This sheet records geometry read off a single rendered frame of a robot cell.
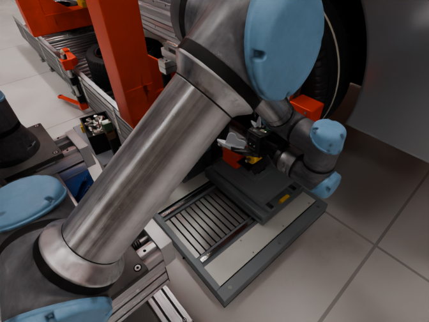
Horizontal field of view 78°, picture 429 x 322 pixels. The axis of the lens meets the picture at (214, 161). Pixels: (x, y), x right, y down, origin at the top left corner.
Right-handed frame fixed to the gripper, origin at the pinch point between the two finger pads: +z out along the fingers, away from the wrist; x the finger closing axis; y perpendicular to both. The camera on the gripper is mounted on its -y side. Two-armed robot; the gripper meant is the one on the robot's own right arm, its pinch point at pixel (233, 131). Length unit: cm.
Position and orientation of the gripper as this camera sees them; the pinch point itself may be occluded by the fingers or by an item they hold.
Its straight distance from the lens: 87.8
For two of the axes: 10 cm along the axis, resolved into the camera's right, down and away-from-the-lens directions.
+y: -0.2, -7.3, -6.8
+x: -7.6, 4.6, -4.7
